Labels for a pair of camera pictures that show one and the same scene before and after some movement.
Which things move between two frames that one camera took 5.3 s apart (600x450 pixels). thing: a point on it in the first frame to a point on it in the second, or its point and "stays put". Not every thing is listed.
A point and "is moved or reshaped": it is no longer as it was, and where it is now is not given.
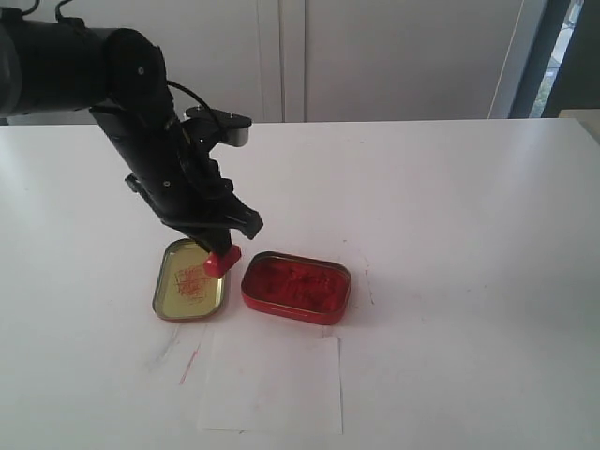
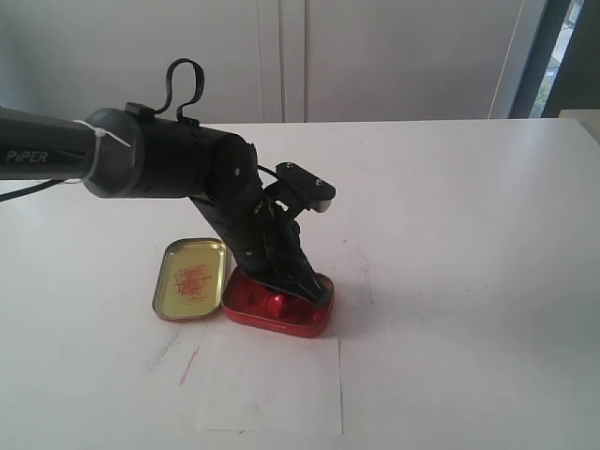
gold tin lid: x=184 y=290 stays put
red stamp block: x=217 y=264 to x=274 y=305
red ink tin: x=297 y=286 is moved or reshaped
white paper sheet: x=256 y=381 stays put
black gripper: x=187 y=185 to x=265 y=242
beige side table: x=589 y=119 stays put
